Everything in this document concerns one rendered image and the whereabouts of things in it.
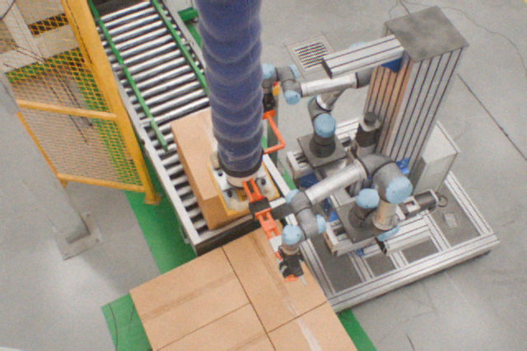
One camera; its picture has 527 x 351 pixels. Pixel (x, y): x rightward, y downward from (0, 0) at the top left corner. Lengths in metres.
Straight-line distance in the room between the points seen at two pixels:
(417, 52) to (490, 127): 2.62
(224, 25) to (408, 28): 0.83
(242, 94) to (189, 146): 1.17
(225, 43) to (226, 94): 0.27
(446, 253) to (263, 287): 1.31
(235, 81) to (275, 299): 1.54
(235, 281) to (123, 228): 1.20
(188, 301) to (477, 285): 1.99
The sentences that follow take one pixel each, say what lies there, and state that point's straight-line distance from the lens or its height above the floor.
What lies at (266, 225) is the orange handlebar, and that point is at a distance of 2.62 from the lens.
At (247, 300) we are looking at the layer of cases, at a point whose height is 0.54.
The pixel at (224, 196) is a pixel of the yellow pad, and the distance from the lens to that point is 2.85.
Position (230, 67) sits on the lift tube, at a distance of 2.06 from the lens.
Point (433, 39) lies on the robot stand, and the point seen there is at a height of 2.03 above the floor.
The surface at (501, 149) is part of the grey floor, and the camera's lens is 4.75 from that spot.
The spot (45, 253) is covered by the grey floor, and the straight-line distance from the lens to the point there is 4.26.
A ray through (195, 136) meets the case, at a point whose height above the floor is 0.95.
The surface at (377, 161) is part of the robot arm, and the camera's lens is 2.36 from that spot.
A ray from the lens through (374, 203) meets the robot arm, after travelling 2.72.
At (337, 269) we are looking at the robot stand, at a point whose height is 0.21.
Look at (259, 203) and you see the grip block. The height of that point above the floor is 1.27.
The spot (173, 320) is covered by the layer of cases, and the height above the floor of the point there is 0.54.
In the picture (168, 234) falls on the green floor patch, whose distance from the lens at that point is 4.08.
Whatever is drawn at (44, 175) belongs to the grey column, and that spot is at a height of 0.87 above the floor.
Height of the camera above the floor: 3.62
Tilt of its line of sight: 58 degrees down
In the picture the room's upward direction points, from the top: 2 degrees counter-clockwise
